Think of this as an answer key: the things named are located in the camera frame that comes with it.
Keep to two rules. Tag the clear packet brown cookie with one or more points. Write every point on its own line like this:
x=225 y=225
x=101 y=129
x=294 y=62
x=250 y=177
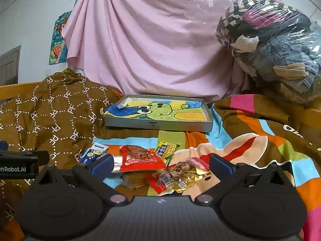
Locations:
x=134 y=180

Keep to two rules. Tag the clear packet red label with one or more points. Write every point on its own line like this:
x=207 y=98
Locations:
x=199 y=164

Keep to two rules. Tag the grey cardboard tray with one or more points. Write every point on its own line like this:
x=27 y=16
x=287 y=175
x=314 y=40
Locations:
x=155 y=126

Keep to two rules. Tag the pink cloth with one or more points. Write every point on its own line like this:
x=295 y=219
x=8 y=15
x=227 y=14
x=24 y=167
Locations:
x=150 y=42

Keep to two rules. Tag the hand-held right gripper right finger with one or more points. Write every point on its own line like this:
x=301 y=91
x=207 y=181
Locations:
x=222 y=166

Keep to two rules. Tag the painted paper drawing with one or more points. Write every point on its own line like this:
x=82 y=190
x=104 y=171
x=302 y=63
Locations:
x=160 y=110

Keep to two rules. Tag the small red snack packet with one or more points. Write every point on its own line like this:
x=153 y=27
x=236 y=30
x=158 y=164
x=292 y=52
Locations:
x=156 y=183

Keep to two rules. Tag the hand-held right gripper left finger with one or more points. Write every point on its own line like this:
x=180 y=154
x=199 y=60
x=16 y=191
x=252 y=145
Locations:
x=101 y=165

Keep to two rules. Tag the wall poster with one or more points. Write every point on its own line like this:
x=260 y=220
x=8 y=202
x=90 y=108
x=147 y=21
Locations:
x=59 y=42

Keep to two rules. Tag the clear packet of walnuts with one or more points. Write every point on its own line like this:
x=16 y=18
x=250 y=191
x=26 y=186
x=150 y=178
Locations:
x=179 y=168

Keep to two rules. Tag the clear bag of clothes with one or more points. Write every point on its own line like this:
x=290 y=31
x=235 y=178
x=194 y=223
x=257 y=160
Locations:
x=275 y=50

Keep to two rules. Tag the green yellow cracker packet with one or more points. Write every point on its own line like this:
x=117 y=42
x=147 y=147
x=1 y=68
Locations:
x=166 y=150

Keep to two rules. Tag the beige snack bar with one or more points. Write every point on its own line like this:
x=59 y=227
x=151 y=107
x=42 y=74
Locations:
x=117 y=164

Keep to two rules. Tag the blue white tube packet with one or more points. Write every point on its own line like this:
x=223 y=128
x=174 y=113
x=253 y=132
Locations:
x=94 y=152

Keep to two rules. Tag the brown patterned cloth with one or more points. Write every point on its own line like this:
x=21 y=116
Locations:
x=50 y=118

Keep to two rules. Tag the gold snack packet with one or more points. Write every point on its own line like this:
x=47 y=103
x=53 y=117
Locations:
x=185 y=184

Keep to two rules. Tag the wooden bed frame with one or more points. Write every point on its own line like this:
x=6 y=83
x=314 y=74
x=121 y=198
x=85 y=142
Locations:
x=20 y=87

